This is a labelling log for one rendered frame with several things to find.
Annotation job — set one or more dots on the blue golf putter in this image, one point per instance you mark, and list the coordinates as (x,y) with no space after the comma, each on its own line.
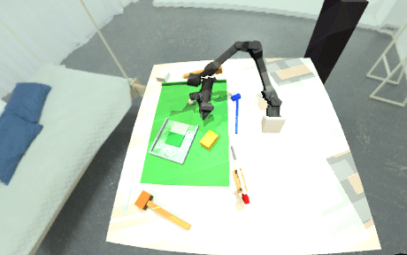
(235,98)

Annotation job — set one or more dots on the green flat mat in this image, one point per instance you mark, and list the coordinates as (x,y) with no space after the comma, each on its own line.
(201,167)

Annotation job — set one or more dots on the yellow block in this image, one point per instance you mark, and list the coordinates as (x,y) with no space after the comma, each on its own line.
(209,140)

